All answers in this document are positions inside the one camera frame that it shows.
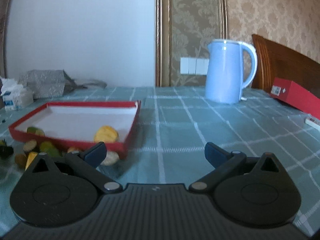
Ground red shallow cardboard box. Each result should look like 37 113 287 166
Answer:
8 101 141 159

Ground green cucumber piece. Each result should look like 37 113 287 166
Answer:
27 126 45 137
46 147 62 158

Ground brown kiwi-like round fruit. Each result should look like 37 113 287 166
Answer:
67 146 81 153

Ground yellow pineapple chunk round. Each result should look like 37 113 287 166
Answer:
94 126 119 143

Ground grey patterned gift bag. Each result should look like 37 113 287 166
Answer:
18 70 107 100

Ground wooden headboard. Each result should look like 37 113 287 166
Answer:
252 34 320 97

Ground yellow pineapple chunk tall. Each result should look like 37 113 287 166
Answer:
25 152 38 170

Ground white tissue pack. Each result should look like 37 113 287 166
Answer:
1 77 34 112

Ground green tomato with stem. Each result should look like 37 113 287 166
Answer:
0 140 14 159

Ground red box lid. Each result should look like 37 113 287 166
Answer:
270 77 320 119

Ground brown longan with twig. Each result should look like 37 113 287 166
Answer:
15 154 27 169

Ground light blue electric kettle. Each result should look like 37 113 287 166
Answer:
205 39 258 104

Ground green checked tablecloth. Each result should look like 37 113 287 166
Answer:
1 87 319 239

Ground white wall switch panel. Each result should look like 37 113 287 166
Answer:
180 57 209 75

